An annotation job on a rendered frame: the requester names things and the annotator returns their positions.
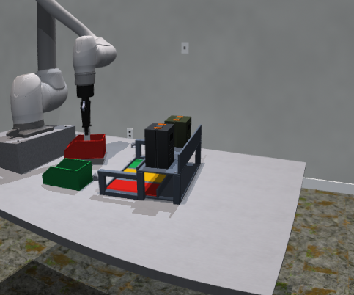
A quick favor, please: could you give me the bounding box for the grey metal shelf rack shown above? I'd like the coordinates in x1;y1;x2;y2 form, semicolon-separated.
92;124;202;205

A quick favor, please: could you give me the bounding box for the black case with orange handles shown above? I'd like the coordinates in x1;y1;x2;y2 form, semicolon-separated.
144;123;174;169

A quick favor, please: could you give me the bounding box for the red bin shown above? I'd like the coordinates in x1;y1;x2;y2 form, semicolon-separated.
64;134;106;159

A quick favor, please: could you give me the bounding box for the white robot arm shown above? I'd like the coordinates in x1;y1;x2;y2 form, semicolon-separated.
6;0;117;138

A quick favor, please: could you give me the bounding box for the green bin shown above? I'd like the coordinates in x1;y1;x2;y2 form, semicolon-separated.
43;158;93;191

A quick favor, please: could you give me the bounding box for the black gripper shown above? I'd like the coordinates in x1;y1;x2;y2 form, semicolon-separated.
76;84;94;140

